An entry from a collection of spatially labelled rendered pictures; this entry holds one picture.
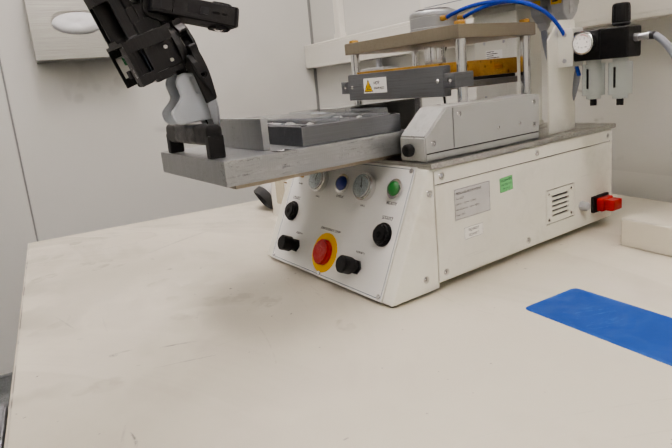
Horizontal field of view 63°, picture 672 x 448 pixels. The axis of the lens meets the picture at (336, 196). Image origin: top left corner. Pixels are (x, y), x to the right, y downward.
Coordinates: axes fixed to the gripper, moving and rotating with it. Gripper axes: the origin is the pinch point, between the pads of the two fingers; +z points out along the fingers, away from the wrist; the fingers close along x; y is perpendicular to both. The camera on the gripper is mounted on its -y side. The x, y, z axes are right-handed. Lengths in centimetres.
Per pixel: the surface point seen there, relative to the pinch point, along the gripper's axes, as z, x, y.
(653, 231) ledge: 39, 30, -43
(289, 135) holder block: 4.2, 6.9, -5.7
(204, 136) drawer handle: -0.9, 6.5, 4.5
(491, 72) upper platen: 11.5, 10.2, -41.5
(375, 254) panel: 23.7, 11.4, -8.1
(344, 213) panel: 20.5, 2.3, -11.3
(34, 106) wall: -5, -155, 0
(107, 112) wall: 7, -152, -21
